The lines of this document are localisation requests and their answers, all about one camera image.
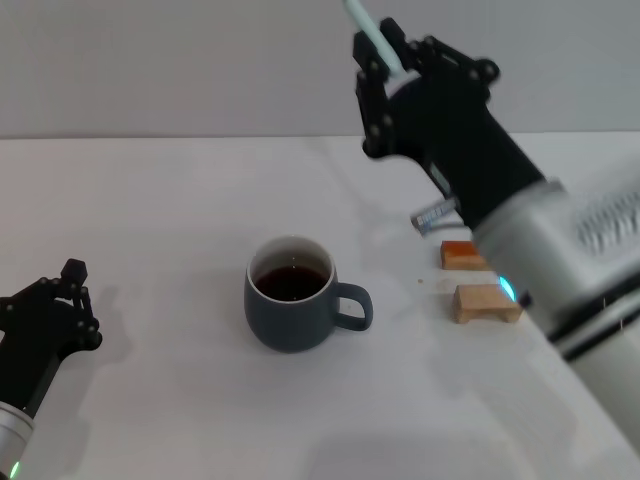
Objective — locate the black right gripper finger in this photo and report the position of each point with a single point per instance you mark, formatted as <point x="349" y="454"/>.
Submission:
<point x="372" y="110"/>
<point x="450" y="57"/>

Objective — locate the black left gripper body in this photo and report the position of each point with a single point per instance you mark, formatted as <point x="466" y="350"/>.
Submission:
<point x="35" y="345"/>

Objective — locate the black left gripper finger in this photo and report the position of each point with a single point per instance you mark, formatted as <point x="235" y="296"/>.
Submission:
<point x="30" y="297"/>
<point x="87" y="325"/>

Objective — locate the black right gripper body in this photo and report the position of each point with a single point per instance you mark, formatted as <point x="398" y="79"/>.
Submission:
<point x="450" y="130"/>

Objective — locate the grey ceramic coffee cup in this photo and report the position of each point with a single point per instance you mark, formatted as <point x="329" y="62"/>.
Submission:
<point x="285" y="325"/>

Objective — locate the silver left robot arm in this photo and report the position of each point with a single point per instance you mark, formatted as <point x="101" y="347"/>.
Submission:
<point x="12" y="435"/>

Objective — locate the orange-stained wooden block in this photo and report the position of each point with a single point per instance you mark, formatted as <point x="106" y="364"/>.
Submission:
<point x="457" y="256"/>

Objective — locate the light wooden notched block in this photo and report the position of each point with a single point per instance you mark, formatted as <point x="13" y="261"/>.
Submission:
<point x="475" y="300"/>

